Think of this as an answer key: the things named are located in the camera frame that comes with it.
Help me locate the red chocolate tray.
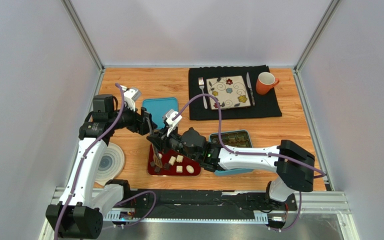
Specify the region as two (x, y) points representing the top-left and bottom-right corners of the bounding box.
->
(147, 145), (202, 177)

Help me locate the white round plate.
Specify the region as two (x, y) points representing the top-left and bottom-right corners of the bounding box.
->
(95, 142), (126, 186)

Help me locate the white egg-shaped chocolate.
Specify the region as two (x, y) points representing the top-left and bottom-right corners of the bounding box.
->
(186, 165), (195, 174)

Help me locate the white cube chocolate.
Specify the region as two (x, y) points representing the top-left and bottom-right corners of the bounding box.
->
(168, 156), (177, 166)

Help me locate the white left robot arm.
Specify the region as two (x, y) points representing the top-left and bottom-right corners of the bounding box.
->
(45, 90), (154, 240)

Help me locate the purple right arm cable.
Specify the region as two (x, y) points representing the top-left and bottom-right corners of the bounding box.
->
(171, 93), (327, 232)

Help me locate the blue tin lid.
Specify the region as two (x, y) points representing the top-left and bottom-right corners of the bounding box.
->
(142, 97), (179, 130)

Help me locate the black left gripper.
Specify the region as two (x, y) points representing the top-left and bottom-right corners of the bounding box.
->
(108, 100), (158, 136)

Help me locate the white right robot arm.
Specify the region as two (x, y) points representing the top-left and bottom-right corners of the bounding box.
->
(146, 127), (316, 202)

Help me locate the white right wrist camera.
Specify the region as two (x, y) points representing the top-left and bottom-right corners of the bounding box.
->
(163, 109), (182, 137)

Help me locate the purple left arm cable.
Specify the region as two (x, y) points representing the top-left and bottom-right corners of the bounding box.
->
(52, 83), (158, 240)

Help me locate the floral square plate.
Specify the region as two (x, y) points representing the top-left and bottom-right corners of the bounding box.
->
(206, 75), (252, 110)

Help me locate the silver fork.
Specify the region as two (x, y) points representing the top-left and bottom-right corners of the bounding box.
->
(198, 77), (208, 109)

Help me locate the white square chocolate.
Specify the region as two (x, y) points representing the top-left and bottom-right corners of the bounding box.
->
(176, 165), (183, 174)

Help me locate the dark striped square chocolate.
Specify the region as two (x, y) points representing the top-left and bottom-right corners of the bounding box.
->
(163, 163), (171, 171)

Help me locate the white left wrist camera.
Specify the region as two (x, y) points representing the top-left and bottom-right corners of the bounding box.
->
(121, 85), (142, 112)

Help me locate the silver table knife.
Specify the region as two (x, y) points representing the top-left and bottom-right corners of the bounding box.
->
(246, 72), (256, 106)

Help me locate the white rectangular chocolate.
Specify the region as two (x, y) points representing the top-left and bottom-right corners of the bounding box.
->
(175, 155), (184, 163)

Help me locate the black cloth placemat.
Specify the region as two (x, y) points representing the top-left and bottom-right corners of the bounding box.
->
(188, 65), (282, 120)

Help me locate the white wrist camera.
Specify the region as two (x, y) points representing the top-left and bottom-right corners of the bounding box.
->
(121, 85), (142, 112)
(163, 109), (182, 137)

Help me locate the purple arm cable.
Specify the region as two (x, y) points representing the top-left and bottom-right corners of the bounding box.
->
(52, 83), (158, 240)
(171, 93), (327, 232)

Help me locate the orange mug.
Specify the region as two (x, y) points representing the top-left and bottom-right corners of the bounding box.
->
(256, 72), (280, 95)

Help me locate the blue chocolate tin box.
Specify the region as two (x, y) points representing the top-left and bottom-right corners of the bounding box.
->
(214, 129), (253, 177)

